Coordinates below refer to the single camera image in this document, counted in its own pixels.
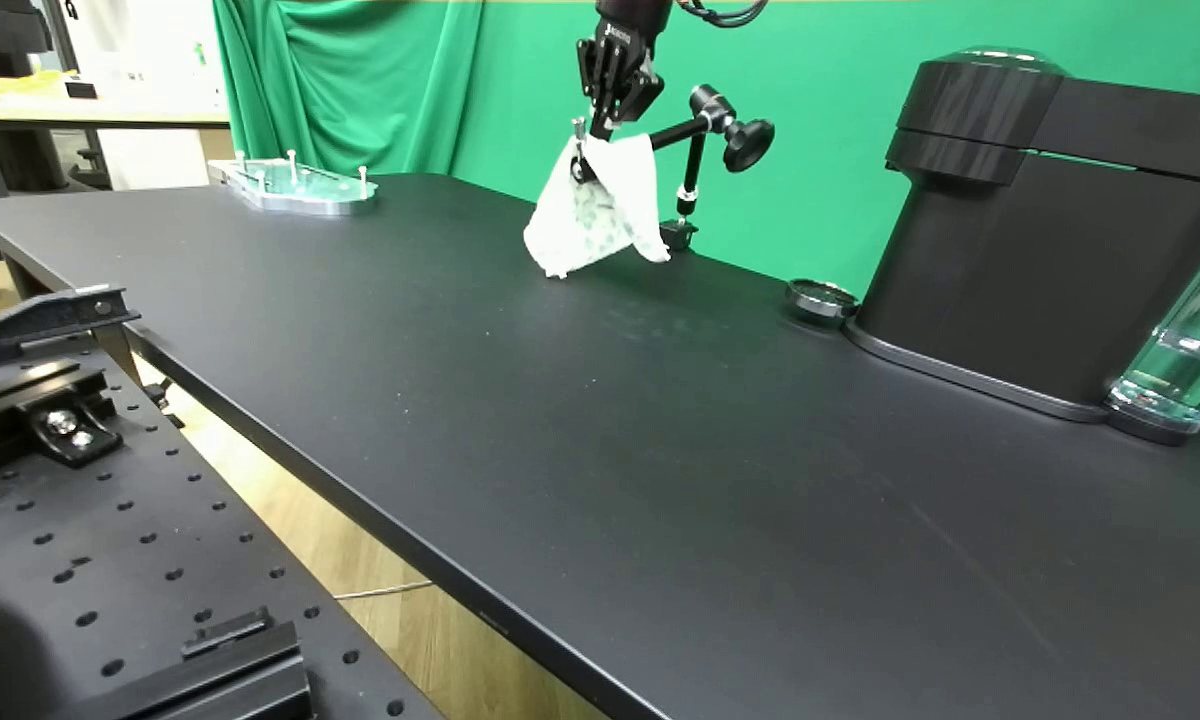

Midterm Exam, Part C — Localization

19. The black perforated breadboard cart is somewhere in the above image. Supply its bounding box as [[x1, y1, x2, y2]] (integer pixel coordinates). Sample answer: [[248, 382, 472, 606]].
[[0, 282, 438, 720]]

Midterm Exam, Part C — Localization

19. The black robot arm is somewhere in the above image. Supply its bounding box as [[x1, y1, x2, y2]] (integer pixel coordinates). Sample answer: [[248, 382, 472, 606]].
[[577, 0, 768, 128]]

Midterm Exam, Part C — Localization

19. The black coffee machine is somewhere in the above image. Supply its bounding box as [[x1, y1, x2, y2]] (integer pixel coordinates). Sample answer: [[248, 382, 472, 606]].
[[854, 50, 1200, 421]]

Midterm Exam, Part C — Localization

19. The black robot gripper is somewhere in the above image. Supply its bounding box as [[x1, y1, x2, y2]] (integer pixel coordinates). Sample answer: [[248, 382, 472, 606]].
[[577, 25, 666, 139]]

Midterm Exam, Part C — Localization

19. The white green-patterned cloth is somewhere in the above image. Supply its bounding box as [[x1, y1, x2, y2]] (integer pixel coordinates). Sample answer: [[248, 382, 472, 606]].
[[525, 135, 674, 280]]

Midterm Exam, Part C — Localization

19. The green backdrop curtain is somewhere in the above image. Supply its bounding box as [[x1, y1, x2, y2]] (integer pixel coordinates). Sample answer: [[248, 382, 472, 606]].
[[207, 0, 1200, 292]]

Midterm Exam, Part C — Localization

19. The clear water tank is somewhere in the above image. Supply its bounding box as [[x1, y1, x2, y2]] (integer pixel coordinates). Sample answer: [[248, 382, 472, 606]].
[[1109, 272, 1200, 444]]

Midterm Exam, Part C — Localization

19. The wooden desk with clutter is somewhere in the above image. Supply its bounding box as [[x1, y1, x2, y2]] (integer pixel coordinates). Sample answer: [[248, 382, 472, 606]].
[[0, 72, 230, 194]]

